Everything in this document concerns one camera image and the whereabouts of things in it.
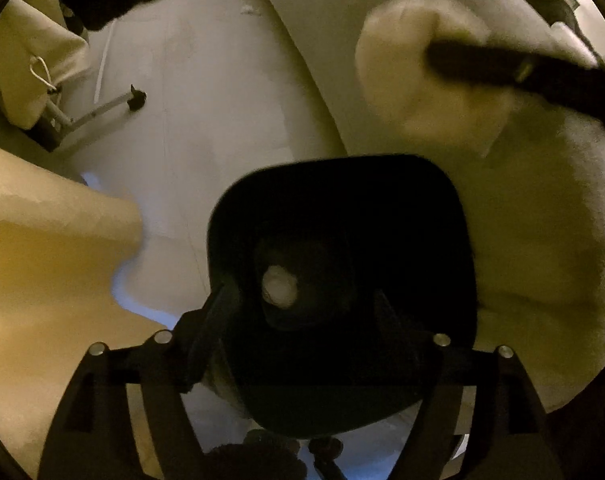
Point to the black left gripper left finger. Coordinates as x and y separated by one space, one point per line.
91 435

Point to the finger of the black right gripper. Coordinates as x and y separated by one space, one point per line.
559 82

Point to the white crumpled paper ball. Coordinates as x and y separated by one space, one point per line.
279 287

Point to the black plastic trash bin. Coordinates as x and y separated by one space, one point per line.
379 246

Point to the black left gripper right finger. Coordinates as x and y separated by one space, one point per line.
506 433

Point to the beige hanging garment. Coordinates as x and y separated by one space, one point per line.
38 53

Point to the grey plush bed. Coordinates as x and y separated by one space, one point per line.
531 176

